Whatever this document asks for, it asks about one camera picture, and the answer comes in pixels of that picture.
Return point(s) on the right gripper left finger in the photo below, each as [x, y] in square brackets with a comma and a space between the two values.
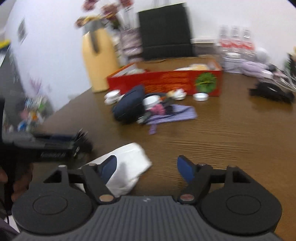
[96, 177]

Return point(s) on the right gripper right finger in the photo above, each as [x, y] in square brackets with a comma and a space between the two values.
[197, 178]

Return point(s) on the white tissue packet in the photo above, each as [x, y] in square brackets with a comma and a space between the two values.
[132, 162]

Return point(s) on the navy blue pouch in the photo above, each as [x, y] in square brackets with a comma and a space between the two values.
[130, 107]

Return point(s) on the purple cloth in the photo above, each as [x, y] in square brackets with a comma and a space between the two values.
[169, 114]

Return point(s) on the white cream jar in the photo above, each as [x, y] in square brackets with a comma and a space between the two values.
[112, 97]

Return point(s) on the white round lid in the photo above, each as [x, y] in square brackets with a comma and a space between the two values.
[200, 96]

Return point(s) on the red cardboard box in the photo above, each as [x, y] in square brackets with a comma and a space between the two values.
[192, 74]

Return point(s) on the lavender fluffy cloth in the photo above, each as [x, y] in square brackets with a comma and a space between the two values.
[256, 70]

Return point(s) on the yellow thermos jug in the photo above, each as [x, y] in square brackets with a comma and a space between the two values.
[99, 55]

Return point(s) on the water bottle right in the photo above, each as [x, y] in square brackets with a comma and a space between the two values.
[248, 47]

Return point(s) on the water bottle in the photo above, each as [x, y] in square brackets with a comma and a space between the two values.
[224, 41]
[248, 47]
[235, 40]

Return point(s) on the water bottle left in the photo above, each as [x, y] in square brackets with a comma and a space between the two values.
[224, 41]

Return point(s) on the white round speaker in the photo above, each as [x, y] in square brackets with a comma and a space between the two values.
[262, 55]

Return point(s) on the water bottle middle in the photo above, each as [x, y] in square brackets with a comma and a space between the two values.
[235, 40]

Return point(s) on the pink patterned vase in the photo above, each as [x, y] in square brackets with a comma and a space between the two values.
[131, 45]

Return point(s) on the black paper bag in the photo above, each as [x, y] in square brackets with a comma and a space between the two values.
[165, 32]

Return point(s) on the dried pink flowers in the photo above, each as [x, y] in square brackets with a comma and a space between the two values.
[116, 14]

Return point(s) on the black strap pouch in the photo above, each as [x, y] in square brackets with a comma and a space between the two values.
[272, 92]

